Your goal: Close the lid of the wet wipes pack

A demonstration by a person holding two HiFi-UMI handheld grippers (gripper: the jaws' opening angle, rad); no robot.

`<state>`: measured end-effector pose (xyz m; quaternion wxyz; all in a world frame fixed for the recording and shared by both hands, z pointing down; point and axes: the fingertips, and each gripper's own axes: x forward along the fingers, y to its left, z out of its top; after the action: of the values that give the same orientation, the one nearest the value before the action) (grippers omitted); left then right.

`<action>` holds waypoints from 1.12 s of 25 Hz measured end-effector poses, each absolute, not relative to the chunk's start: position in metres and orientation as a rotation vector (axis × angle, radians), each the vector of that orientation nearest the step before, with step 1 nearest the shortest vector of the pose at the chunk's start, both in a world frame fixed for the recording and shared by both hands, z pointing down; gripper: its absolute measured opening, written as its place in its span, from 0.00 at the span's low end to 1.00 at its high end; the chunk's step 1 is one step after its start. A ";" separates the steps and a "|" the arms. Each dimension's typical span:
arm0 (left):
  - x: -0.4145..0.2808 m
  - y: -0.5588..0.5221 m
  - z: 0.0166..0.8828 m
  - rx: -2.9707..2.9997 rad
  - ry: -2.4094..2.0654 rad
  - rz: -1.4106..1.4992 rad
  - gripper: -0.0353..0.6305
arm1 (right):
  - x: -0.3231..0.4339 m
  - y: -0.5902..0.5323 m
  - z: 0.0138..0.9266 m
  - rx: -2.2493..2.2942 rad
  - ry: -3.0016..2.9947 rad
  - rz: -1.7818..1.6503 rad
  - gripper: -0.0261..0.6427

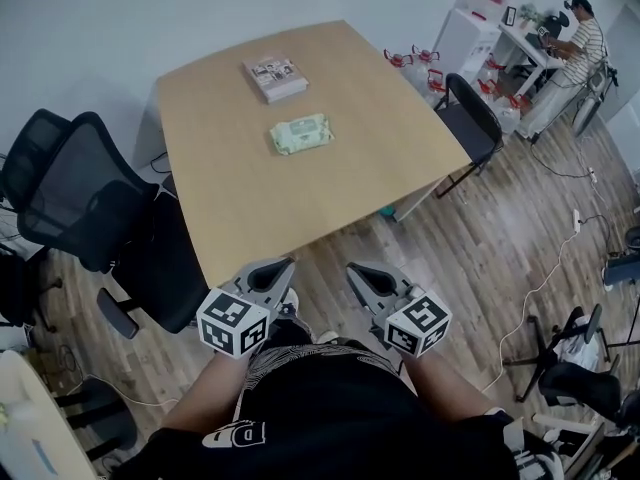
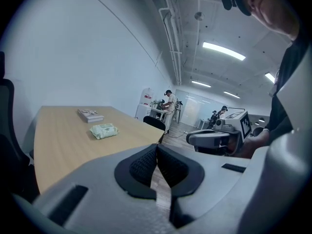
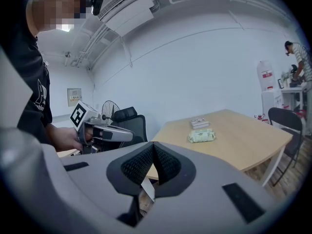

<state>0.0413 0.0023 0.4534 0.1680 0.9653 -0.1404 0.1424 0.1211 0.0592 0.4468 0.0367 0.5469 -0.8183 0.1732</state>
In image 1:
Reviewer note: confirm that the black folding chair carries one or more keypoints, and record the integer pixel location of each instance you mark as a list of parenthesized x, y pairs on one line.
[(472, 123)]

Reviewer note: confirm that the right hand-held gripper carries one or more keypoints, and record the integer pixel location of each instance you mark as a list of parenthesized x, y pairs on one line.
[(420, 325)]

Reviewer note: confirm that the person's left forearm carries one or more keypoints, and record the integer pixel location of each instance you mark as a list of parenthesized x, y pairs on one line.
[(210, 393)]

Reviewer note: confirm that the black round stool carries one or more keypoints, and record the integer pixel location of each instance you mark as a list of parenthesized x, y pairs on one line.
[(100, 418)]

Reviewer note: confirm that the black padded armchair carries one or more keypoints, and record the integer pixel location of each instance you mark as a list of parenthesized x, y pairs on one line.
[(15, 288)]

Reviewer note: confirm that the person's patterned shorts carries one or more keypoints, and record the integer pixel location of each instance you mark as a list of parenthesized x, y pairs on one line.
[(310, 350)]

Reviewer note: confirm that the person's shoe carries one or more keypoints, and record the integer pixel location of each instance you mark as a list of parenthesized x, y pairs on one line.
[(327, 337), (291, 303)]

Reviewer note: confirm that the person's black t-shirt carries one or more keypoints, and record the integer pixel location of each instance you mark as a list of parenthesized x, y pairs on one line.
[(340, 418)]

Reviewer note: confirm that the pink picture cover book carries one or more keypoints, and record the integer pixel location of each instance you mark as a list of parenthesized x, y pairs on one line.
[(272, 73)]

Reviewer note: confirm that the thick pale book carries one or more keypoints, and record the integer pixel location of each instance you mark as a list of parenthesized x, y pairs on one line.
[(292, 94)]

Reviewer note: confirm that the black high-back swivel chair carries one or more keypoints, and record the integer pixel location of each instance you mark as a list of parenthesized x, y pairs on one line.
[(552, 20)]

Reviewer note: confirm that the white water dispenser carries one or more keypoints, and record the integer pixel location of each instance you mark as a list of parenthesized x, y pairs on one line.
[(467, 43)]

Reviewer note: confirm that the white desk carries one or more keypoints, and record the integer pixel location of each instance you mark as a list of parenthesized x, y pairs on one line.
[(525, 43)]

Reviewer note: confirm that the white table leg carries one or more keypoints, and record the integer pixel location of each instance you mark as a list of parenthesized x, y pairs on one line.
[(415, 200)]

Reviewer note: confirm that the round white table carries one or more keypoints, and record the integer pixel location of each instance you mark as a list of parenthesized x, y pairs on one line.
[(45, 428)]

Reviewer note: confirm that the person's left shoe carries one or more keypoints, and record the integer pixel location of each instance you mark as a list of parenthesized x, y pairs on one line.
[(291, 303)]

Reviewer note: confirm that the person's right forearm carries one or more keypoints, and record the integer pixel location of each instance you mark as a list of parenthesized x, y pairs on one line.
[(445, 393)]

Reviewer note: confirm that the black office chair white cloth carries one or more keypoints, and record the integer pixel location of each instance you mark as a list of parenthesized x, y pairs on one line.
[(580, 383)]

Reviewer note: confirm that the white power strip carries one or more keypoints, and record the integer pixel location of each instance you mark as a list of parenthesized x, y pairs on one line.
[(576, 220)]

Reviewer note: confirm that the person's right shoe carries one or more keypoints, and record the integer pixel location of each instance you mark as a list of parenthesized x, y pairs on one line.
[(327, 337)]

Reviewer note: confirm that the small black picture frame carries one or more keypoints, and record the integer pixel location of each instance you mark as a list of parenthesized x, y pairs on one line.
[(510, 16)]

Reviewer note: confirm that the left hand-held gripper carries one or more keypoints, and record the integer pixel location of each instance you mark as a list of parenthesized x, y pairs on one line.
[(225, 323)]

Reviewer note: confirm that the small potted plant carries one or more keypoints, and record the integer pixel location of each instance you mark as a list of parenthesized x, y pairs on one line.
[(529, 14)]

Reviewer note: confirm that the black mesh office chair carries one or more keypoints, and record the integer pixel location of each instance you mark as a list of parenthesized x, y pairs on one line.
[(75, 193)]

